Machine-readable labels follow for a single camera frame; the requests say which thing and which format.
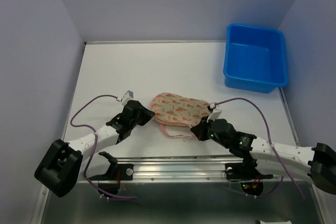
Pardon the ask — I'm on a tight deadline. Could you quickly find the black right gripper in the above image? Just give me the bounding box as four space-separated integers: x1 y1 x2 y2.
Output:
190 115 230 148

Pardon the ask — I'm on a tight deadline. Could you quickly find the floral mesh laundry bag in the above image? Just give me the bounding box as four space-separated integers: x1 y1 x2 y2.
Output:
151 92 210 139

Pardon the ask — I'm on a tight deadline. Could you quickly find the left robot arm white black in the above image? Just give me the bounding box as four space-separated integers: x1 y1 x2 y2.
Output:
34 100 155 201

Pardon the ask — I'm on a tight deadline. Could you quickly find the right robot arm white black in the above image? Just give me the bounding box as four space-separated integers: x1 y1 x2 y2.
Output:
191 117 335 195

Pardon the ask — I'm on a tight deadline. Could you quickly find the blue plastic bin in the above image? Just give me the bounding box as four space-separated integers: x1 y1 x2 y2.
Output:
223 24 288 93

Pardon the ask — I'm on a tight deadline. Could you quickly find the white paper sheet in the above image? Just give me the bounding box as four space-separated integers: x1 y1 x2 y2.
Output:
258 220 292 224

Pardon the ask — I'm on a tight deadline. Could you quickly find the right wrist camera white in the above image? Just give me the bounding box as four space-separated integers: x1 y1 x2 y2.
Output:
207 103 222 122

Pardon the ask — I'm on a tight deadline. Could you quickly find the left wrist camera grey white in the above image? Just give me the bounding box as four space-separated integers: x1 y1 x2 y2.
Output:
120 90 134 105

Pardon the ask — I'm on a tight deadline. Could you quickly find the aluminium mounting rail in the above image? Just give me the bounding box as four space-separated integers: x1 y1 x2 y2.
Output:
43 155 321 183

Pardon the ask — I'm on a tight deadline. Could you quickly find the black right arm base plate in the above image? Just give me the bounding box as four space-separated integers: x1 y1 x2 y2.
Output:
225 157 274 181

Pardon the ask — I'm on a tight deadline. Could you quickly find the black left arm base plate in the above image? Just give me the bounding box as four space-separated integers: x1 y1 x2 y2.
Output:
86 151 134 181

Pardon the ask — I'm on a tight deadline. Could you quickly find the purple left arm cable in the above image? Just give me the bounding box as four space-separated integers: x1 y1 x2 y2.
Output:
70 94 138 201

